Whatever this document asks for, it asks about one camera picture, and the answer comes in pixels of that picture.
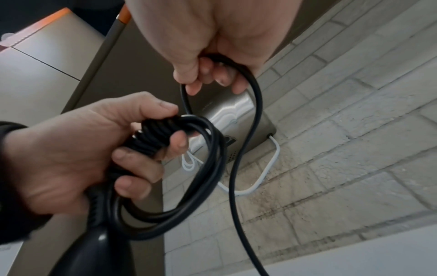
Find person's right hand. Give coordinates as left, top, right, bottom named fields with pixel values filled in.
left=124, top=0, right=302, bottom=96

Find person's left hand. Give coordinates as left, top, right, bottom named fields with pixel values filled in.
left=3, top=91, right=189, bottom=215

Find black hair dryer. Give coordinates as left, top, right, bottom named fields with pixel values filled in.
left=56, top=114, right=182, bottom=276

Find black power cable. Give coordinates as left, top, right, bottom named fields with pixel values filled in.
left=102, top=53, right=271, bottom=276

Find person's left forearm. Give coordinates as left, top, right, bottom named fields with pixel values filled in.
left=0, top=121, right=52, bottom=245

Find silver metal device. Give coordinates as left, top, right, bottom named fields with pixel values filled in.
left=163, top=89, right=278, bottom=168

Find brown panel with orange trim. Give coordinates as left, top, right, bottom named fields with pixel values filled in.
left=20, top=4, right=192, bottom=276

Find beige cabinet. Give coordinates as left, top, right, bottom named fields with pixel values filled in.
left=0, top=7, right=107, bottom=120

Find white cable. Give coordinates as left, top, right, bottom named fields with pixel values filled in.
left=181, top=135, right=281, bottom=197

